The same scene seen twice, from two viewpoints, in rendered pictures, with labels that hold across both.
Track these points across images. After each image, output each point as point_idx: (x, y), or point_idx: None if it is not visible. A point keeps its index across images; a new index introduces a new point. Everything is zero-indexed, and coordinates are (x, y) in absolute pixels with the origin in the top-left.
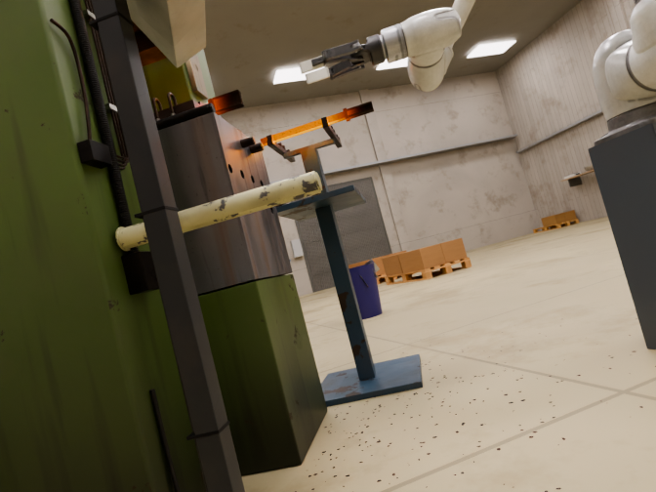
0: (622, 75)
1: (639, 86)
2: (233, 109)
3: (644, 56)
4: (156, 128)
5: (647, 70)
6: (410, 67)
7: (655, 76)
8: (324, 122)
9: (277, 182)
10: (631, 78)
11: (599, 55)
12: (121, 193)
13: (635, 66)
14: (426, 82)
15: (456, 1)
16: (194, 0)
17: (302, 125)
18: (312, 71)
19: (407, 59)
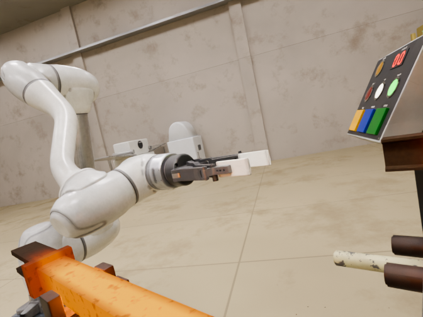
0: (78, 250)
1: (83, 258)
2: (417, 170)
3: (98, 237)
4: (418, 199)
5: (97, 246)
6: (128, 199)
7: (96, 250)
8: (123, 279)
9: (364, 253)
10: (84, 251)
11: (55, 234)
12: None
13: (89, 243)
14: (111, 222)
15: (72, 145)
16: (367, 140)
17: (150, 292)
18: (236, 159)
19: (123, 187)
